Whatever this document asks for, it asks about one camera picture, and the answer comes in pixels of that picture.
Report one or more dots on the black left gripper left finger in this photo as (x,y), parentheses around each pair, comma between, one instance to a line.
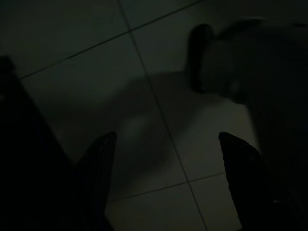
(96,183)

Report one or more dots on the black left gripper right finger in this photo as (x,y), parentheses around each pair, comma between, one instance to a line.
(243,178)

